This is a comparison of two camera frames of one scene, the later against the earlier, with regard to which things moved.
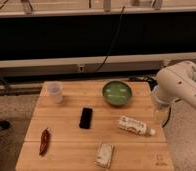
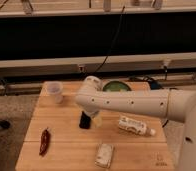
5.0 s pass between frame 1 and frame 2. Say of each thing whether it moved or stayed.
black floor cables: stayed
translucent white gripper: moved
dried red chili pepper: stayed
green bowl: stayed
